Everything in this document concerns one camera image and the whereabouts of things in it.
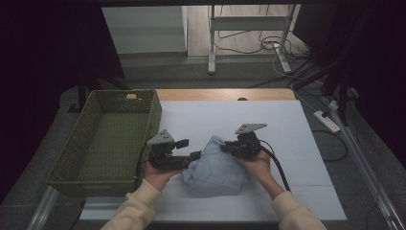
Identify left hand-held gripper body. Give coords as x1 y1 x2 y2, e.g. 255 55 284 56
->
147 128 192 172

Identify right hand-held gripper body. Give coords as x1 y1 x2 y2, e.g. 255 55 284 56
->
234 123 268 161

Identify light blue tank top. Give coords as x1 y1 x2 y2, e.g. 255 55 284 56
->
181 134 250 196

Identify green woven basket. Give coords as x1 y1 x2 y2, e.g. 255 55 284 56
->
46 89 163 198

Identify person's left hand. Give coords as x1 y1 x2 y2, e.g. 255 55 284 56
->
142 162 186 193

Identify person's right hand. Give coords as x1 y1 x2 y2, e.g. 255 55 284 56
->
237 150 279 193

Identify white power strip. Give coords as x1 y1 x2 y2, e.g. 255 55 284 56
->
313 109 342 134

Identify black stand legs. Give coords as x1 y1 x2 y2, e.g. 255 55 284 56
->
66 63 128 113

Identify black tripod stand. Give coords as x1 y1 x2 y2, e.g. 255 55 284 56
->
291 47 360 127

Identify dark curtain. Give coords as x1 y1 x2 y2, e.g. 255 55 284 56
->
293 0 406 161
0 0 125 205

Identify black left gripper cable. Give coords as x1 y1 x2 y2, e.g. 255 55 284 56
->
133 140 153 190

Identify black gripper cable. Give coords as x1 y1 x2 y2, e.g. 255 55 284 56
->
133 140 153 190
259 139 292 193

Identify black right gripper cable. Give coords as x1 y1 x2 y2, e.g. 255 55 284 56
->
259 139 292 193

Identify white floor cable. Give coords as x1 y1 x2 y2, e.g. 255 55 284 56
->
272 54 320 113

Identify black looped floor cable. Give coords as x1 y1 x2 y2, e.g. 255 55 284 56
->
310 128 349 162

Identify black floor cable bundle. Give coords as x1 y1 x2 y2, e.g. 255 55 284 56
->
214 30 309 61

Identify white metal stand frame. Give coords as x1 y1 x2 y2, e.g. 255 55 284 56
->
208 4 298 75

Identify long aluminium rail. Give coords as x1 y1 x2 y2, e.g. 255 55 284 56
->
322 95 406 230

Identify short aluminium rail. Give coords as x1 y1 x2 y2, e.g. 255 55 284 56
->
27 186 60 230

